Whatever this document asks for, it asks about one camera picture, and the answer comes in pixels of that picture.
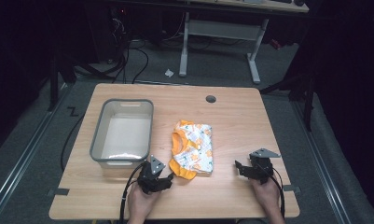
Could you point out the black metal stand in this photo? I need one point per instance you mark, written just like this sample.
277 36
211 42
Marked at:
55 77
306 93

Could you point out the white-legged wooden desk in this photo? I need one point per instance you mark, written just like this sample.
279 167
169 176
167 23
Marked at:
222 29

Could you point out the orange white patterned garment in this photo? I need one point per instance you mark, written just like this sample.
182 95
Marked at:
194 149

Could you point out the white plastic bin grey rim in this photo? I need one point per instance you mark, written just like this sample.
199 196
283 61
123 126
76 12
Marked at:
125 137

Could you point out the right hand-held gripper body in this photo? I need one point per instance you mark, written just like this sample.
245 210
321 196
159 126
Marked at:
260 166

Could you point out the metal floor rail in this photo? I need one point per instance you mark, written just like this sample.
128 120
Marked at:
318 161
23 158

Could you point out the person's left hand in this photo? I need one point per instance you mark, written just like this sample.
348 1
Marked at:
141 203

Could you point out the crumpled white paper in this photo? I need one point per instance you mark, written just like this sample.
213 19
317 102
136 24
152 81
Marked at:
169 73

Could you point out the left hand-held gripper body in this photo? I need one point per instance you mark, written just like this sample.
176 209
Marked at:
149 180

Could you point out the red object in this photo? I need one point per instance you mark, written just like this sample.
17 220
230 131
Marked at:
275 44

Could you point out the grey tape piece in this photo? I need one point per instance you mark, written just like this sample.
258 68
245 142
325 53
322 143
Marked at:
62 191
292 188

